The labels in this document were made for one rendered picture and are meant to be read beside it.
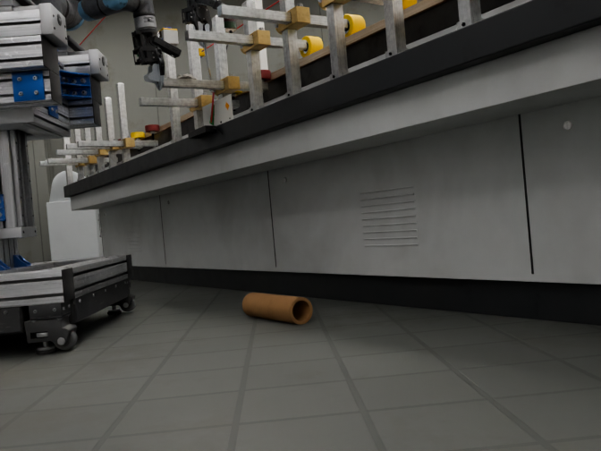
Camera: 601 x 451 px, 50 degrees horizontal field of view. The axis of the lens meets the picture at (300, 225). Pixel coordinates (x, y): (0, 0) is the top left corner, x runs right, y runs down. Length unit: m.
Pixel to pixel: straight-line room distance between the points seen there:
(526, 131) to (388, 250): 0.63
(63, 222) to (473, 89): 7.53
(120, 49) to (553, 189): 8.43
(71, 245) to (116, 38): 3.01
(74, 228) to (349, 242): 6.69
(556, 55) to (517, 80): 0.10
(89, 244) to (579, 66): 7.70
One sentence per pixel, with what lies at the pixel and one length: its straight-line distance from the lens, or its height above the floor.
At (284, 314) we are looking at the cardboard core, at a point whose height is 0.03.
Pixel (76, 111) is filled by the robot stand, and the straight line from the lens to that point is 2.52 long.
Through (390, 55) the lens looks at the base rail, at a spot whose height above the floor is 0.71.
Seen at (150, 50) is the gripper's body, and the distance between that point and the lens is 2.40.
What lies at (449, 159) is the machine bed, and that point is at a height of 0.44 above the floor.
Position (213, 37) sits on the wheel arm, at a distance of 2.26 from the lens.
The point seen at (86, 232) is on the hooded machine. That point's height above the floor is 0.39.
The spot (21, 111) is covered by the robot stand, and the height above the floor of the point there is 0.71.
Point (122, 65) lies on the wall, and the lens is 9.61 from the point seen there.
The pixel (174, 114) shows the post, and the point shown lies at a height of 0.83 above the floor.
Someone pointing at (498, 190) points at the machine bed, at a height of 0.34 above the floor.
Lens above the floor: 0.31
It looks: level
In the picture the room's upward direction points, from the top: 5 degrees counter-clockwise
